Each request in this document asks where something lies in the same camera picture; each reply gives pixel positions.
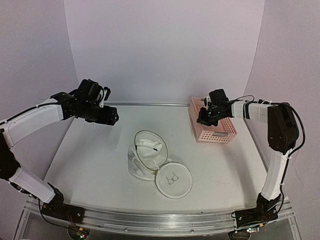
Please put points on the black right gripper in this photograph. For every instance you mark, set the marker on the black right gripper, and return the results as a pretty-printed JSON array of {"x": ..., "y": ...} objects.
[{"x": 201, "y": 118}]

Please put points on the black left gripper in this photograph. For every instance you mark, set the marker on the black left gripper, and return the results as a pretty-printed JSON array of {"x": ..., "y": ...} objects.
[{"x": 108, "y": 118}]

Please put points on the pink plastic basket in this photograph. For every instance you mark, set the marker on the pink plastic basket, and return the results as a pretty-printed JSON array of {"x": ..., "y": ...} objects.
[{"x": 223, "y": 133}]

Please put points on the white bra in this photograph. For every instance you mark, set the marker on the white bra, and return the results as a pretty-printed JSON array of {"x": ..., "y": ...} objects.
[{"x": 147, "y": 149}]

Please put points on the white mesh laundry bag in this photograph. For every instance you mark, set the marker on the white mesh laundry bag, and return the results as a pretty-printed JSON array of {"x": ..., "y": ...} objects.
[{"x": 172, "y": 179}]

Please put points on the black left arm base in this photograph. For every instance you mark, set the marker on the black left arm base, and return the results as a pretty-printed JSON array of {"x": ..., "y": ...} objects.
[{"x": 58, "y": 209}]

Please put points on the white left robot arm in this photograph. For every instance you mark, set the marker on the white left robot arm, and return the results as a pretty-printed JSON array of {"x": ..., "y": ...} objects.
[{"x": 19, "y": 128}]

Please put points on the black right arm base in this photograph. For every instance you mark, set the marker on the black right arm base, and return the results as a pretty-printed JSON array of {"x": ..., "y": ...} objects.
[{"x": 264, "y": 211}]

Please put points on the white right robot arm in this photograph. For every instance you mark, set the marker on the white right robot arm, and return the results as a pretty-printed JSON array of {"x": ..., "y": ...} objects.
[{"x": 284, "y": 126}]

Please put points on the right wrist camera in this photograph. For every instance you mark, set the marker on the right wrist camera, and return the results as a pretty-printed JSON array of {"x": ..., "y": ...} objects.
[{"x": 207, "y": 102}]

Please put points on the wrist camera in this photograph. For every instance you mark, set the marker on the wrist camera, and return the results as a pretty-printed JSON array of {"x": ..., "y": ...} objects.
[
  {"x": 207, "y": 102},
  {"x": 103, "y": 96}
]

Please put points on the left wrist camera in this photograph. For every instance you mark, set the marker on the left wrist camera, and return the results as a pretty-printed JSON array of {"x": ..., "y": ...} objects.
[{"x": 103, "y": 96}]

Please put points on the aluminium front rail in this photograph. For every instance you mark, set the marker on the aluminium front rail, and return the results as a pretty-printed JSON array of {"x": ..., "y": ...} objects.
[{"x": 35, "y": 224}]

